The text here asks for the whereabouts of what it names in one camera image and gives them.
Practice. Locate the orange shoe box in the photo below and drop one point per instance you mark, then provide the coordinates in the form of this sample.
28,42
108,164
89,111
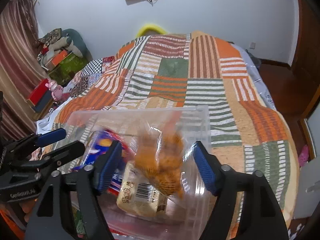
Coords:
60,57

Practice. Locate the brown striped curtain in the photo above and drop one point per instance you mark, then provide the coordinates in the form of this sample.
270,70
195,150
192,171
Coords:
15,62

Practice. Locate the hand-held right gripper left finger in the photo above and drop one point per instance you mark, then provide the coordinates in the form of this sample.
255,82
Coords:
110,166

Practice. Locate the pink plush toy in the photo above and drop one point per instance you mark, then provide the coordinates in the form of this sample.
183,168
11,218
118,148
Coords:
55,90

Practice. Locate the white wall socket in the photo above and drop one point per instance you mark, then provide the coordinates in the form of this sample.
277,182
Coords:
252,46

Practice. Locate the cream snack packet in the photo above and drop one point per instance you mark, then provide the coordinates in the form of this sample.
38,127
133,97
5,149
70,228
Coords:
140,197

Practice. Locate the pink slipper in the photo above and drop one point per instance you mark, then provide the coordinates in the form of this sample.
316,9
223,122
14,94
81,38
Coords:
303,155

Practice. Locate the yellow plastic basin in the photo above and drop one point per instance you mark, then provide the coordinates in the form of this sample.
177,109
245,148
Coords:
147,28

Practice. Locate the blue and red snack packet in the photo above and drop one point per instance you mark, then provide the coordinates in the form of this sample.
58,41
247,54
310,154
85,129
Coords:
100,145

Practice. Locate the pale grey bedsheet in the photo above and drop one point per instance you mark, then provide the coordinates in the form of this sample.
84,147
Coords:
258,80

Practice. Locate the floral fabric bag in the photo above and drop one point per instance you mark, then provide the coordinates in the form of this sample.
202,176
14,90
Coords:
51,36

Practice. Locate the dark grey box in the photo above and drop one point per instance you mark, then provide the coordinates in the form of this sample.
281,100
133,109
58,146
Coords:
42,102

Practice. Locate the green patterned box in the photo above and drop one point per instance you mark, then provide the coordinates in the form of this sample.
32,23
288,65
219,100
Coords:
67,67

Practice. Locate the striped patchwork blanket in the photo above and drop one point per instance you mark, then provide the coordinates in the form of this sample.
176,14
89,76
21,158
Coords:
200,85

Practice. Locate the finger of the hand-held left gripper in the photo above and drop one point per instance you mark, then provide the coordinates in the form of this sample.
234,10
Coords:
53,136
66,151

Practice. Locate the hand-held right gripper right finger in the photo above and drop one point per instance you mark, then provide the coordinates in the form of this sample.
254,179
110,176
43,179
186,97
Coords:
203,170

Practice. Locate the checkered cloth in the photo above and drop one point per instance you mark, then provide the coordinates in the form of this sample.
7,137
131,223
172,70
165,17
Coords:
96,66

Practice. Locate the brown wooden door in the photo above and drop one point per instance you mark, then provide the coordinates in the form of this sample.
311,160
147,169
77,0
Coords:
308,42

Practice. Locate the clear bag of orange snacks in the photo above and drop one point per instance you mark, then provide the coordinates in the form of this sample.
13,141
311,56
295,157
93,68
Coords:
162,165

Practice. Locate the clear plastic storage box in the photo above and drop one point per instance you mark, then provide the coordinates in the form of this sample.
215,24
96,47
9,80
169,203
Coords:
192,130

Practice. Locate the grey-green cushion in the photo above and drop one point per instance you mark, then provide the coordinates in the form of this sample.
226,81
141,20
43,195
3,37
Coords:
76,40

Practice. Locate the red box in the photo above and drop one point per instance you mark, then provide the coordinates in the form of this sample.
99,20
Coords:
37,92

